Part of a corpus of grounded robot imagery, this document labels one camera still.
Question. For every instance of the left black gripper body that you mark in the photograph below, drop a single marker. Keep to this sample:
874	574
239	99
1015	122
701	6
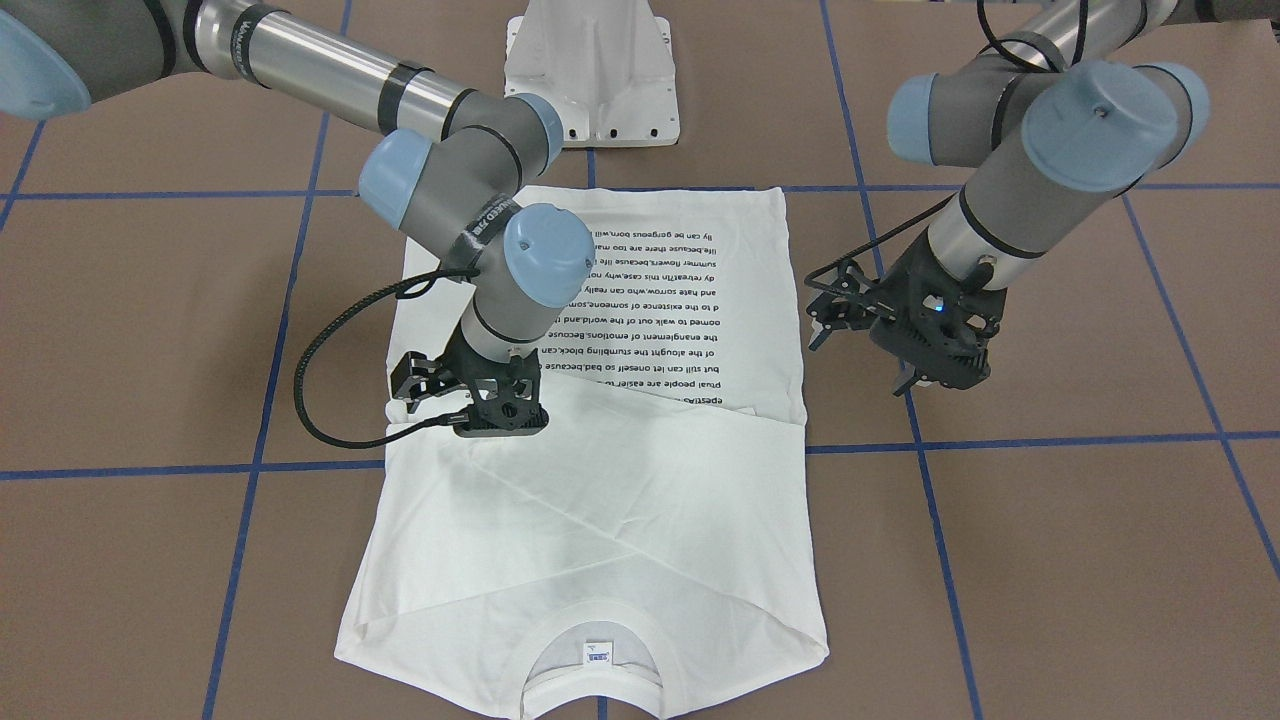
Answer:
897	298

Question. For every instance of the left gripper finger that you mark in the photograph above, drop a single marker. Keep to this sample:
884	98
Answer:
906	379

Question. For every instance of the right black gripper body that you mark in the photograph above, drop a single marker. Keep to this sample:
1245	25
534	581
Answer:
452	367

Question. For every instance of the white long-sleeve printed shirt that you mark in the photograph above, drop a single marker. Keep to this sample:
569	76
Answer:
653	543

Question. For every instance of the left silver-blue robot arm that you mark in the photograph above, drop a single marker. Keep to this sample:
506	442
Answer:
1052	130

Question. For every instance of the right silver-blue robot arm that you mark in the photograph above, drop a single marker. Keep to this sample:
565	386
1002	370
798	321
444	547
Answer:
446	171

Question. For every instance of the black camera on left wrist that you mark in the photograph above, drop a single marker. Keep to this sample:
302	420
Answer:
845	299

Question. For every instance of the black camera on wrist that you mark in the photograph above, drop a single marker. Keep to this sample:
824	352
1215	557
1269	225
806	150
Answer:
845	299
416	377

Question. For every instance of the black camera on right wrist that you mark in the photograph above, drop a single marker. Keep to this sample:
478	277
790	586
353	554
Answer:
416	377

